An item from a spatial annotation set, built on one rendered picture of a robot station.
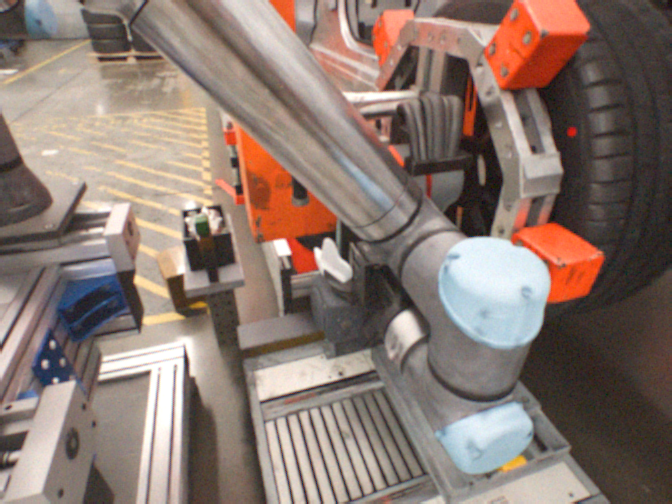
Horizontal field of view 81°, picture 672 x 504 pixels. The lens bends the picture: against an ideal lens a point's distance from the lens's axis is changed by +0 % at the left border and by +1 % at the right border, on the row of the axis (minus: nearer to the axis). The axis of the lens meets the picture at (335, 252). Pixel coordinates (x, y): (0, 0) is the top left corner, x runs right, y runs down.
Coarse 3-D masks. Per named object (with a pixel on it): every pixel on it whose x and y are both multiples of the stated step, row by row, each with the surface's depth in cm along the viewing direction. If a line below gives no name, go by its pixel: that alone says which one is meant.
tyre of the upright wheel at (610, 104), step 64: (448, 0) 74; (512, 0) 59; (576, 0) 56; (640, 0) 59; (576, 64) 51; (640, 64) 53; (576, 128) 53; (640, 128) 51; (576, 192) 54; (640, 192) 53; (640, 256) 59
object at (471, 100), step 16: (416, 80) 89; (464, 96) 96; (464, 112) 101; (480, 112) 75; (544, 112) 57; (464, 128) 79; (480, 128) 77; (400, 144) 102; (464, 144) 85; (480, 144) 75; (496, 160) 72; (464, 176) 88; (496, 176) 72; (464, 192) 88; (480, 192) 84; (496, 192) 75; (448, 208) 90; (464, 208) 84; (480, 208) 79; (496, 208) 74; (464, 224) 86; (480, 224) 79
